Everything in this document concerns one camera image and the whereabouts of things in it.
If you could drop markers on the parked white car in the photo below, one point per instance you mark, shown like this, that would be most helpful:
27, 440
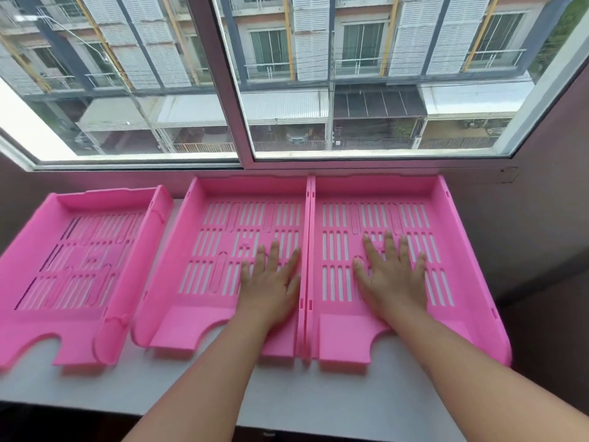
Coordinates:
297, 135

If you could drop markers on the person's left forearm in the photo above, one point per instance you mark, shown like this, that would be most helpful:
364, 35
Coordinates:
207, 386

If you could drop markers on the white window frame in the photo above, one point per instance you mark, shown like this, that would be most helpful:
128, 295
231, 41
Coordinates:
230, 110

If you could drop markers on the person's right little finger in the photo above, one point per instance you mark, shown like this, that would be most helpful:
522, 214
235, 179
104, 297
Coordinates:
420, 267

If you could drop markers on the person's left hand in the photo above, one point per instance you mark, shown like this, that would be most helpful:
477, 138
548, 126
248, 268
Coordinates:
267, 294

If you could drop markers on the building with white shutters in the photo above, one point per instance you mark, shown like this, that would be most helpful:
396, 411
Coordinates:
368, 50

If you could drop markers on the person's left middle finger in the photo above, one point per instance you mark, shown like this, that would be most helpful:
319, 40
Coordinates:
275, 260

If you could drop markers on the person's right middle finger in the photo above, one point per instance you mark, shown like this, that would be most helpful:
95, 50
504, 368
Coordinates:
390, 252

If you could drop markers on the pink plastic paper tray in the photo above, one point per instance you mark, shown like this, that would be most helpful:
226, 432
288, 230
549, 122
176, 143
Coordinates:
202, 253
69, 253
460, 253

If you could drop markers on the person's right thumb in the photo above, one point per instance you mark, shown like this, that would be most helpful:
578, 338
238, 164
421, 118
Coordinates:
359, 272

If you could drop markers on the person's left little finger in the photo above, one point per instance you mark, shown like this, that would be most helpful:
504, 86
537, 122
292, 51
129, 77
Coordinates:
246, 272

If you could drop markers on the person's right hand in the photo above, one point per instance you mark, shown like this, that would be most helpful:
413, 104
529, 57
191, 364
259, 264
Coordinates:
391, 289

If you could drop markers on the person's right forearm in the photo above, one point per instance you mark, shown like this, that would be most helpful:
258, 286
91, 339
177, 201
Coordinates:
469, 382

